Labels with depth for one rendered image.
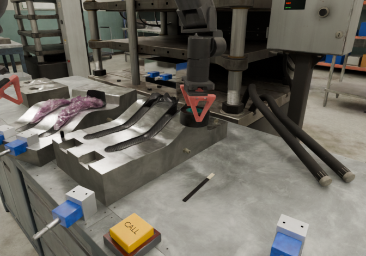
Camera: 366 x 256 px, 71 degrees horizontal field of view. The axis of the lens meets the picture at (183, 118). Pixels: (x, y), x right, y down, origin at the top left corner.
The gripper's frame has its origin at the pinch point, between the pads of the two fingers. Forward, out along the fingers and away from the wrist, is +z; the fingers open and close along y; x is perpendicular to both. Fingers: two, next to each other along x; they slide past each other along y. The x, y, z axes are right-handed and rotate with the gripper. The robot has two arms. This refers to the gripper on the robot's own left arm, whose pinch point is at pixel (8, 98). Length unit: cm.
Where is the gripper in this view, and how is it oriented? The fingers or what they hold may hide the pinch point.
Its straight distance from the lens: 87.0
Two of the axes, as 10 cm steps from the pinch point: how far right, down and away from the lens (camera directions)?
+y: -8.7, -1.9, 4.6
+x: -4.4, 7.1, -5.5
